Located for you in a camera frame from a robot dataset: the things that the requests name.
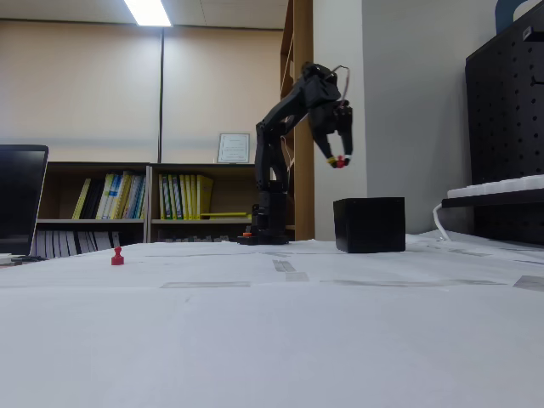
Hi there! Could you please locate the black box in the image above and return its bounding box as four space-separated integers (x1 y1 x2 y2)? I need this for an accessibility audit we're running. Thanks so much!
332 196 406 254

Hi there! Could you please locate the tall wooden bookshelf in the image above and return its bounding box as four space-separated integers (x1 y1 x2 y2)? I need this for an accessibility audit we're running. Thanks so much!
279 0 315 242

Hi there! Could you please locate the framed white notice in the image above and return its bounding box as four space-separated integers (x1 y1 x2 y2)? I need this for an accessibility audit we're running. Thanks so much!
217 133 251 165

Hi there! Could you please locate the wide yellow binder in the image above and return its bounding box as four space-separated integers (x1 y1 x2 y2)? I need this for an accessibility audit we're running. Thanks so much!
195 173 215 221

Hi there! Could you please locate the low wooden bookshelf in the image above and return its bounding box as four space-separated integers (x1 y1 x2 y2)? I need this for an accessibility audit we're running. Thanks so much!
146 162 256 244
36 161 152 258

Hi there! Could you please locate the long clear tape strip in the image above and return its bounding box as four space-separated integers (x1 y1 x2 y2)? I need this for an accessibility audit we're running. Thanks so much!
319 279 507 288

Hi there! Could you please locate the black pegboard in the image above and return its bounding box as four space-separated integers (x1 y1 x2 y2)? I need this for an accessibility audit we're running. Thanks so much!
464 3 544 247

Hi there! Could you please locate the white keyboard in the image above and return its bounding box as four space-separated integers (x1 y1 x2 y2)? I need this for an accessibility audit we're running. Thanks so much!
446 173 544 200

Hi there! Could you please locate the black vertical pole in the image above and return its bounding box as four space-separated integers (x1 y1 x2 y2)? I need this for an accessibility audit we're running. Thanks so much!
157 27 166 165

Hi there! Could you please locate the blue chair back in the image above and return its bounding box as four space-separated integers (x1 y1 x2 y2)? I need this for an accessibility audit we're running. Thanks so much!
496 0 537 35

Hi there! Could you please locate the white paper table cover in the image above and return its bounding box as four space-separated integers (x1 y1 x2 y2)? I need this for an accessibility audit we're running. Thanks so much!
0 239 544 408

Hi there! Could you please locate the ceiling light panel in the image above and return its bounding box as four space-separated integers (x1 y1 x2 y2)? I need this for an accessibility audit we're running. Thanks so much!
122 0 173 28

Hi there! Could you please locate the slanted yellow book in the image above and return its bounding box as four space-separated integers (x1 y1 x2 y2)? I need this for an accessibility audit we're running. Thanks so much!
71 178 93 221

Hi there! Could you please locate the black laptop screen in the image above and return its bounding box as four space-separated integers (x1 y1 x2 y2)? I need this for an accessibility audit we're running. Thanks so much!
0 144 50 256

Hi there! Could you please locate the red white servo cable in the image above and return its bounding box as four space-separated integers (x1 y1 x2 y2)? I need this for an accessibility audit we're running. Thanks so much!
332 64 353 105

